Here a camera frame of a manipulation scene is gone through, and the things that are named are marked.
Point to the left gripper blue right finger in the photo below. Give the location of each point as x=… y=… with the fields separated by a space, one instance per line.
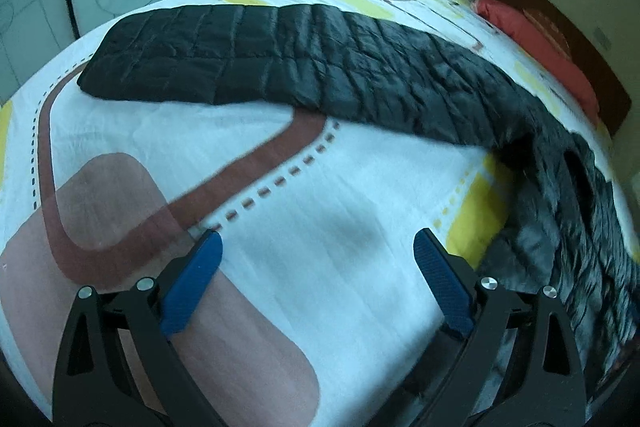
x=450 y=279

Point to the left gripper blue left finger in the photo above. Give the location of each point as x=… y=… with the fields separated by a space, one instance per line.
x=184 y=281

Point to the black quilted puffer jacket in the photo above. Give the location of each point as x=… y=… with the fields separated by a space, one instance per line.
x=562 y=227

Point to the patterned white bed sheet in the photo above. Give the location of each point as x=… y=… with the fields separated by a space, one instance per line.
x=318 y=310

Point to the red pillow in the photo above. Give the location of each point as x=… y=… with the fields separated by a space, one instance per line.
x=537 y=42

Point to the small patterned orange cushion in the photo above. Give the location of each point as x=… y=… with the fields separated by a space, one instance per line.
x=550 y=31

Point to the dark wooden headboard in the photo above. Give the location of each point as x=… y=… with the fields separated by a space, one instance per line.
x=614 y=100

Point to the wall power outlet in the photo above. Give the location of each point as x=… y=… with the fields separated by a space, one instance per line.
x=602 y=39

